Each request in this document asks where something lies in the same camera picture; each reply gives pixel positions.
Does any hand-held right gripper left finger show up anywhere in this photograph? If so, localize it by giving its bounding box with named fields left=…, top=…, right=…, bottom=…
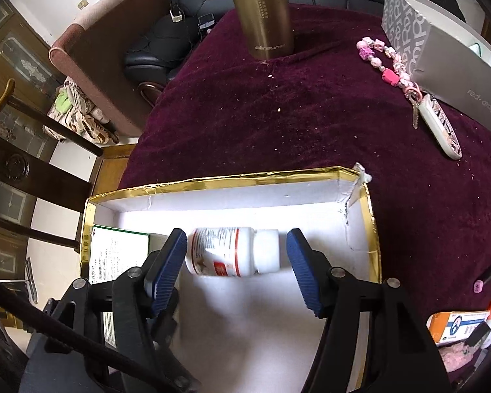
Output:
left=25, top=228, right=201, bottom=393

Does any pink bead keychain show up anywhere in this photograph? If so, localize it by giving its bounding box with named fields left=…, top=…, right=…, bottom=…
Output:
left=356, top=38, right=425, bottom=99

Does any gold thermos bottle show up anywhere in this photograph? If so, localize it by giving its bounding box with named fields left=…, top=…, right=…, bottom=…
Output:
left=224, top=0, right=295, bottom=61

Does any black cable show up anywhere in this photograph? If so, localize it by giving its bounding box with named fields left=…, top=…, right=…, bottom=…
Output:
left=0, top=272, right=202, bottom=387

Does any brown and pink armchair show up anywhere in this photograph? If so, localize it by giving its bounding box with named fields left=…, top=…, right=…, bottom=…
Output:
left=49, top=0, right=173, bottom=138

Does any orange and white medicine box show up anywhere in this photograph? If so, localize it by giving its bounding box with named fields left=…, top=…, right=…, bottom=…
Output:
left=427, top=310, right=491, bottom=346

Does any green and white medicine box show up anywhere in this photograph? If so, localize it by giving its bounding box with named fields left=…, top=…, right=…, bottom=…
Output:
left=89, top=225, right=150, bottom=286

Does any black leather sofa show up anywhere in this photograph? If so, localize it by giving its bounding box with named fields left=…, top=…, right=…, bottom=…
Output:
left=125, top=0, right=467, bottom=87

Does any white pill bottle red label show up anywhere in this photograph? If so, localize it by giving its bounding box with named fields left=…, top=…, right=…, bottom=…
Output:
left=184, top=226, right=281, bottom=278

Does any dark wooden chair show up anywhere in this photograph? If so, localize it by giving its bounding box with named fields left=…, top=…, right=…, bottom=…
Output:
left=0, top=78, right=104, bottom=254

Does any patterned seat cushion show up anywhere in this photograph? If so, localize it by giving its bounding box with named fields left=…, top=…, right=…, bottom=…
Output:
left=43, top=80, right=119, bottom=146

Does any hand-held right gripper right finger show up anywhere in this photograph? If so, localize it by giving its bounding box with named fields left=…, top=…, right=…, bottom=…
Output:
left=285, top=228, right=451, bottom=393

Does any grey shoe box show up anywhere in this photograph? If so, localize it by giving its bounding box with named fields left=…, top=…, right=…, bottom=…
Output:
left=381, top=0, right=491, bottom=125

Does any pink fluffy heart brooch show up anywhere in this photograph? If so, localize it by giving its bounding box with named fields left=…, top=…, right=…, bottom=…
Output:
left=438, top=342, right=482, bottom=373

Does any gold-edged white cardboard box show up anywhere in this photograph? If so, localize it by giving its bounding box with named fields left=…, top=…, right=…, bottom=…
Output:
left=79, top=166, right=382, bottom=393

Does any silver key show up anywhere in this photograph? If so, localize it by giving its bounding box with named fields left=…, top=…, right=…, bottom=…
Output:
left=409, top=92, right=422, bottom=130

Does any white patterned key fob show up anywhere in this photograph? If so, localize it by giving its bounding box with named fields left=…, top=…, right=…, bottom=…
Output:
left=417, top=94, right=464, bottom=160

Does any wooden glass-door cabinet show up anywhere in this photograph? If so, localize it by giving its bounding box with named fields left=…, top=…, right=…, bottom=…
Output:
left=0, top=0, right=64, bottom=254

